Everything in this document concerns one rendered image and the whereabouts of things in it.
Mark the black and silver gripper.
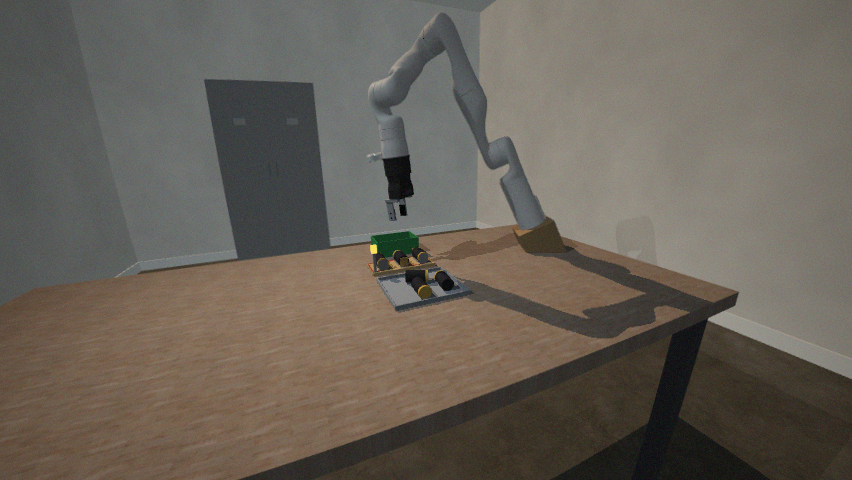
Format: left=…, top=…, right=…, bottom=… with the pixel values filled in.
left=367, top=137, right=414, bottom=221

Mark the green open-top box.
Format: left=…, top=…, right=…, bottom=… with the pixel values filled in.
left=371, top=231, right=419, bottom=258

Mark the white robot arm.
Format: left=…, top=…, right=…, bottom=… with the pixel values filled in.
left=368, top=12, right=546, bottom=230

